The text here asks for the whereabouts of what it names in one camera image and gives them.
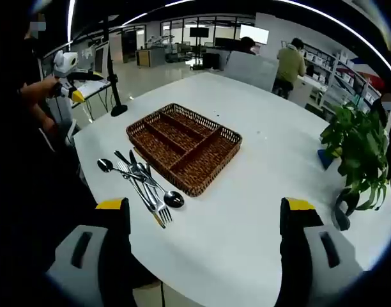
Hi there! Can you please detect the person's left hand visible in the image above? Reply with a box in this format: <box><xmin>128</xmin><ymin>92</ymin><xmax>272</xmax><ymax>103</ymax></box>
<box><xmin>43</xmin><ymin>78</ymin><xmax>63</xmax><ymax>98</ymax></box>

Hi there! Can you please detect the green potted plant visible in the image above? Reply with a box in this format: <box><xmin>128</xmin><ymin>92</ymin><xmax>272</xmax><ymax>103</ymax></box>
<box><xmin>319</xmin><ymin>102</ymin><xmax>390</xmax><ymax>212</ymax></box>

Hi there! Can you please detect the bright white screen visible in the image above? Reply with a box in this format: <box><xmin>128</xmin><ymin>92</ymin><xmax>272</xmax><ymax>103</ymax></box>
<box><xmin>239</xmin><ymin>24</ymin><xmax>269</xmax><ymax>45</ymax></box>

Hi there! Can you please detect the person's black shirt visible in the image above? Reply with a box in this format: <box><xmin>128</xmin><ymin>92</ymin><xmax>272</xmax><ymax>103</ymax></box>
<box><xmin>8</xmin><ymin>31</ymin><xmax>99</xmax><ymax>282</ymax></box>

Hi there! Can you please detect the brown wicker storage tray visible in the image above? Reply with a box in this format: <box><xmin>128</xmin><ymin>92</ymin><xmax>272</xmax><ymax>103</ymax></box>
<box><xmin>125</xmin><ymin>102</ymin><xmax>243</xmax><ymax>198</ymax></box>

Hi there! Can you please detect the wooden-sided cabinet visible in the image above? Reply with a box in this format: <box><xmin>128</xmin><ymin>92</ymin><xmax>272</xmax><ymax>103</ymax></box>
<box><xmin>136</xmin><ymin>47</ymin><xmax>166</xmax><ymax>67</ymax></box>

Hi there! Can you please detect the black desk monitor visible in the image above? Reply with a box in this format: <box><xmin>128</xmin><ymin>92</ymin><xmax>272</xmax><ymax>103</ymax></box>
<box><xmin>214</xmin><ymin>37</ymin><xmax>242</xmax><ymax>49</ymax></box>

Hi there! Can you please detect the black stand with round base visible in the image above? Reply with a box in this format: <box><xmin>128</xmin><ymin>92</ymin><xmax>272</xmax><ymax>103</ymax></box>
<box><xmin>99</xmin><ymin>14</ymin><xmax>130</xmax><ymax>118</ymax></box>

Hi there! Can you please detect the black curved holder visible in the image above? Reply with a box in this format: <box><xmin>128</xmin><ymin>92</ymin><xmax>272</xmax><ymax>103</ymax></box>
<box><xmin>330</xmin><ymin>187</ymin><xmax>357</xmax><ymax>232</ymax></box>

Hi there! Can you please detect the steel fork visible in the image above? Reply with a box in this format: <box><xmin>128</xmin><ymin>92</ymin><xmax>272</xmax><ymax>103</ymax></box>
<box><xmin>116</xmin><ymin>161</ymin><xmax>157</xmax><ymax>214</ymax></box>
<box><xmin>136</xmin><ymin>162</ymin><xmax>173</xmax><ymax>224</ymax></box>

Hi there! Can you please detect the white chair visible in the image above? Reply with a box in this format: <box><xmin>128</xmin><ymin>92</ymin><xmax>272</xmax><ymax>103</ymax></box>
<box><xmin>45</xmin><ymin>95</ymin><xmax>83</xmax><ymax>146</ymax></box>

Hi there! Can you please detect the straight ceiling light strip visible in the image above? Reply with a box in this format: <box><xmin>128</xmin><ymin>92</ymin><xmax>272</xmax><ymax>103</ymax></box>
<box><xmin>66</xmin><ymin>0</ymin><xmax>77</xmax><ymax>44</ymax></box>

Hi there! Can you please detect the white partition panel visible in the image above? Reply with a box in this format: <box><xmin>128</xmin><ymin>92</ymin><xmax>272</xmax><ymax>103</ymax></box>
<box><xmin>225</xmin><ymin>50</ymin><xmax>279</xmax><ymax>94</ymax></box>

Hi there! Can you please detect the white side desk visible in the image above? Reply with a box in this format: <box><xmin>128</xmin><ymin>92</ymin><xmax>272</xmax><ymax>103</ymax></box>
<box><xmin>70</xmin><ymin>78</ymin><xmax>112</xmax><ymax>124</ymax></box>

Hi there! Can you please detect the curved ceiling light strip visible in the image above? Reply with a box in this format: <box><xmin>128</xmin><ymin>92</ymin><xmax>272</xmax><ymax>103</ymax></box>
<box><xmin>120</xmin><ymin>0</ymin><xmax>198</xmax><ymax>27</ymax></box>

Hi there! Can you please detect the blue packet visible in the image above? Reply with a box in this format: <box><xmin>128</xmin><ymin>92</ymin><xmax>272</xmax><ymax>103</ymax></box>
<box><xmin>317</xmin><ymin>148</ymin><xmax>334</xmax><ymax>170</ymax></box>

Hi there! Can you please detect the white storage shelf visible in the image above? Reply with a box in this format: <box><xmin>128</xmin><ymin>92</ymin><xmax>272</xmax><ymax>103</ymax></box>
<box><xmin>300</xmin><ymin>43</ymin><xmax>387</xmax><ymax>111</ymax></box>

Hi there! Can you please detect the steel spoon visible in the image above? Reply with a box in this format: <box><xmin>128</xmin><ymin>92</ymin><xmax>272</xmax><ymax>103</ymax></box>
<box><xmin>114</xmin><ymin>150</ymin><xmax>185</xmax><ymax>208</ymax></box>
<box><xmin>97</xmin><ymin>158</ymin><xmax>144</xmax><ymax>180</ymax></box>

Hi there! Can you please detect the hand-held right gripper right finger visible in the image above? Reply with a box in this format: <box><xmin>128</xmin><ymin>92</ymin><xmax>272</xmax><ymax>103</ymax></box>
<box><xmin>279</xmin><ymin>196</ymin><xmax>365</xmax><ymax>307</ymax></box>

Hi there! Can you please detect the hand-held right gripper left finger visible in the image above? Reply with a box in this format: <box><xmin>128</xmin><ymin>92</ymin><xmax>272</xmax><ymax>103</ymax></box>
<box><xmin>45</xmin><ymin>197</ymin><xmax>136</xmax><ymax>307</ymax></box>

